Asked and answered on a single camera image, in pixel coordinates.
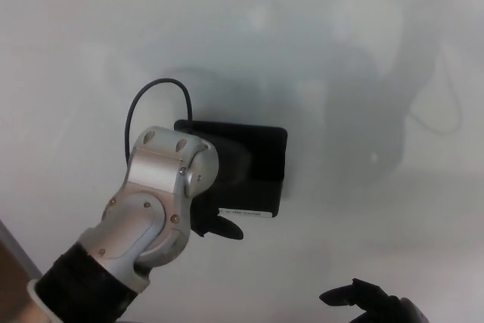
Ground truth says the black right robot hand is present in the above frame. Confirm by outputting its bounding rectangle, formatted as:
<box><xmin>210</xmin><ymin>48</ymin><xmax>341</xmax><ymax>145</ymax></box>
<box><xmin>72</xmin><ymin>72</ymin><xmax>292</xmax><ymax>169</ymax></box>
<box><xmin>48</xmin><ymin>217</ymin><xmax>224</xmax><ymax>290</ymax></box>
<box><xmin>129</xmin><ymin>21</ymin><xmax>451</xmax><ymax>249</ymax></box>
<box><xmin>319</xmin><ymin>278</ymin><xmax>430</xmax><ymax>323</ymax></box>

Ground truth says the black magnetic marker holder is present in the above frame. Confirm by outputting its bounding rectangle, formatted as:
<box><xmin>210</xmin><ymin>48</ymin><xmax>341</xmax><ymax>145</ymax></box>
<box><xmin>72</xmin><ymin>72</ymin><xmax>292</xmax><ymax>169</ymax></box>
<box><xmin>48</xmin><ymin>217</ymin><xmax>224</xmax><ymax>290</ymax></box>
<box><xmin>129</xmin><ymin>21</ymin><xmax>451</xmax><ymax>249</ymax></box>
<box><xmin>173</xmin><ymin>119</ymin><xmax>289</xmax><ymax>219</ymax></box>

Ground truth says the white whiteboard with grey frame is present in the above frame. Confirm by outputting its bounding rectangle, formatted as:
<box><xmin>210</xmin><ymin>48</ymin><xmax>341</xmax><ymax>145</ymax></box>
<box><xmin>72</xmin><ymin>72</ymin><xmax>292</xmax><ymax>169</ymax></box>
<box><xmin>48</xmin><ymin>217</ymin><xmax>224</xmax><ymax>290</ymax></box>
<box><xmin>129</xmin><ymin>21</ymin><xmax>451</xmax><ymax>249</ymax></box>
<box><xmin>0</xmin><ymin>0</ymin><xmax>484</xmax><ymax>323</ymax></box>

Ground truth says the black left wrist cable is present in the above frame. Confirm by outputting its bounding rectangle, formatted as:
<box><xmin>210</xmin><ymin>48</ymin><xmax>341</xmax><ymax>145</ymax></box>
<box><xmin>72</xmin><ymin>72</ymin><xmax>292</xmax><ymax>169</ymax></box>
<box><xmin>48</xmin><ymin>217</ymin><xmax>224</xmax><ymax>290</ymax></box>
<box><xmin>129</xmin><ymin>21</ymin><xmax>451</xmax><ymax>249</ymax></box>
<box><xmin>124</xmin><ymin>78</ymin><xmax>194</xmax><ymax>166</ymax></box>

